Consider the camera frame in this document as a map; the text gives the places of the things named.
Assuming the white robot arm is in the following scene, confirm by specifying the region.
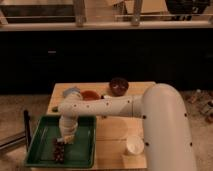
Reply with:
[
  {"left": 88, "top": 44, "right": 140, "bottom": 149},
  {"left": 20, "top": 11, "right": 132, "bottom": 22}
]
[{"left": 58, "top": 83, "right": 198, "bottom": 171}]

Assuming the green plastic tray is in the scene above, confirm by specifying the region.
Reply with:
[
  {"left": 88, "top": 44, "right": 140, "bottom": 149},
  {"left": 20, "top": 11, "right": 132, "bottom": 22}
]
[{"left": 24, "top": 115, "right": 96, "bottom": 169}]

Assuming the dark grape bunch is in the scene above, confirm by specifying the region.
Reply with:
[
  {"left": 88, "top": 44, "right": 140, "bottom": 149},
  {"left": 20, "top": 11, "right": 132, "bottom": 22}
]
[{"left": 53, "top": 142, "right": 65, "bottom": 163}]

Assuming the black chair frame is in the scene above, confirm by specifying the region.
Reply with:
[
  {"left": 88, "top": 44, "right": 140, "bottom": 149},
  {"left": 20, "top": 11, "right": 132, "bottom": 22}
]
[{"left": 0, "top": 110, "right": 31, "bottom": 153}]

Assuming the green cucumber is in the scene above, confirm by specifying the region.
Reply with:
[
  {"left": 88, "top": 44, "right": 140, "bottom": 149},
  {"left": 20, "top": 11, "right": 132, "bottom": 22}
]
[{"left": 51, "top": 106, "right": 58, "bottom": 112}]

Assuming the wooden window rail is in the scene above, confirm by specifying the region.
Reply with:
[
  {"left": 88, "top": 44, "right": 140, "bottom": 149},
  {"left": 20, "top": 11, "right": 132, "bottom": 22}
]
[{"left": 0, "top": 21, "right": 213, "bottom": 32}]

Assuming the grey-blue towel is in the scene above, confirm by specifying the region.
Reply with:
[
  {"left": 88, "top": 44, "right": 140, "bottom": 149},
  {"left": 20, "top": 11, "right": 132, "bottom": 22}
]
[{"left": 56, "top": 138, "right": 65, "bottom": 143}]

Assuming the orange bowl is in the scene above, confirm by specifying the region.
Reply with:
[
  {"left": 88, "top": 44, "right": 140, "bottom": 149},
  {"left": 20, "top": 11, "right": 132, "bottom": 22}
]
[{"left": 81, "top": 90, "right": 100, "bottom": 100}]

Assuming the blue sponge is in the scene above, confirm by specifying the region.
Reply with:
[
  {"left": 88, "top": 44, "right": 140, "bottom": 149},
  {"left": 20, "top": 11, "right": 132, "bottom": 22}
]
[{"left": 62, "top": 87, "right": 80, "bottom": 98}]

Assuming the white plastic cup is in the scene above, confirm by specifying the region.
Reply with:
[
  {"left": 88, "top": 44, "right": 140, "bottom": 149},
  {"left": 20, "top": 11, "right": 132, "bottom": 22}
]
[{"left": 126, "top": 135, "right": 144, "bottom": 156}]

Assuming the dark brown bowl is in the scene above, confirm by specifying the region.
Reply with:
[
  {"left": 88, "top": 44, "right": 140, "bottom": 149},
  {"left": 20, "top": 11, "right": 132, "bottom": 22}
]
[{"left": 109, "top": 77, "right": 129, "bottom": 96}]

